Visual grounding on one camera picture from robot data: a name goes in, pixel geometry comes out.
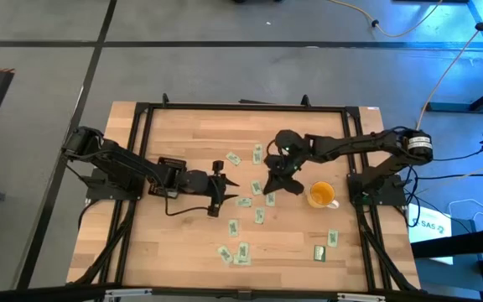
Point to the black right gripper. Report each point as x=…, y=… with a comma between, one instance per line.
x=285, y=165

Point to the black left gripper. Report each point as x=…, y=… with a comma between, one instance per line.
x=195, y=182

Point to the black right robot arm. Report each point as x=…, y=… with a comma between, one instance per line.
x=350, y=144

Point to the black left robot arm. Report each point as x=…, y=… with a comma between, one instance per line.
x=120, y=157

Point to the dark green truvia packet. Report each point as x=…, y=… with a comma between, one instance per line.
x=319, y=253

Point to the yellow ceramic mug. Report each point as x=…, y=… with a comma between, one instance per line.
x=319, y=197

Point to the black plastic mesh basket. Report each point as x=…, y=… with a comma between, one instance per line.
x=174, y=160

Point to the white paper with logo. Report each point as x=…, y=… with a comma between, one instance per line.
x=428, y=235

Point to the black aluminium table frame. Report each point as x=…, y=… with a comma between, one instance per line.
x=224, y=107

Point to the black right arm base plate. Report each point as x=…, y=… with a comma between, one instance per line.
x=392, y=200

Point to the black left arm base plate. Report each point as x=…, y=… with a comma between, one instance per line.
x=95, y=193

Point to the blue-lit table leg frame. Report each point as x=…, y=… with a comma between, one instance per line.
x=455, y=108

